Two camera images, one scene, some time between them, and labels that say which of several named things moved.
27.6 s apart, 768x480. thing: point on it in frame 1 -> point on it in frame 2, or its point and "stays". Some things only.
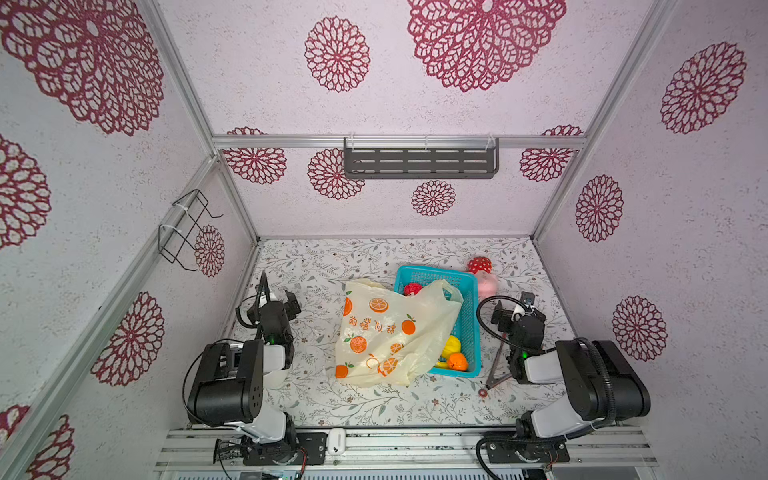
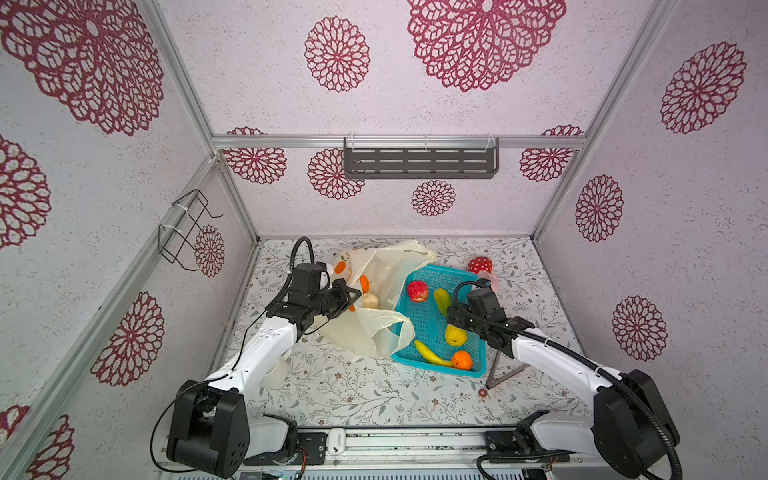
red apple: (412, 289) stays
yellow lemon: (452, 346) -> (455, 336)
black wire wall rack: (176, 237) stays
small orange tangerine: (457, 361) stays
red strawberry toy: (479, 263) stays
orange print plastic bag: (385, 335) -> (375, 270)
